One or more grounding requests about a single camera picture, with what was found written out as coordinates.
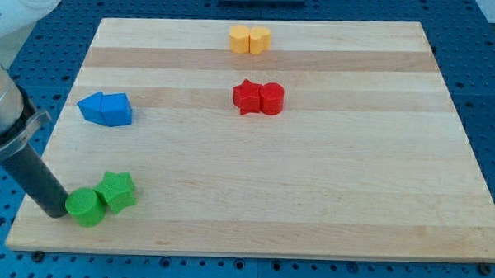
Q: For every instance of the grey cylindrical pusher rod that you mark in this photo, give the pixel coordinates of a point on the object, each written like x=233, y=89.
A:
x=35, y=178

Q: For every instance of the blue triangle block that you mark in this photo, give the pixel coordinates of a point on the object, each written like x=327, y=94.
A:
x=90, y=108

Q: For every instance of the green circle block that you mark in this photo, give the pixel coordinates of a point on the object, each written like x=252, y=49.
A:
x=85, y=207

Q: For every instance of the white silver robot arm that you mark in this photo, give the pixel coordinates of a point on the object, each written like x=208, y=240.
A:
x=20, y=119

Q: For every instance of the yellow heart block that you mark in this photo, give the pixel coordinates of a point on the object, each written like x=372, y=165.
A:
x=259, y=39

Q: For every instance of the green star block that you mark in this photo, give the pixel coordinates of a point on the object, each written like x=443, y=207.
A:
x=116, y=190

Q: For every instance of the yellow hexagon block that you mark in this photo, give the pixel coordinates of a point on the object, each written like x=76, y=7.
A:
x=239, y=39

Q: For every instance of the red star block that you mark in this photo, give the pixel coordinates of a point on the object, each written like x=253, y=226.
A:
x=246, y=97

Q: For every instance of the light wooden board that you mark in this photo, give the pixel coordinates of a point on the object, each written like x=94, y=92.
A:
x=368, y=159

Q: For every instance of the red circle block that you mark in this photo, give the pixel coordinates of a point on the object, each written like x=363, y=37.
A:
x=272, y=96

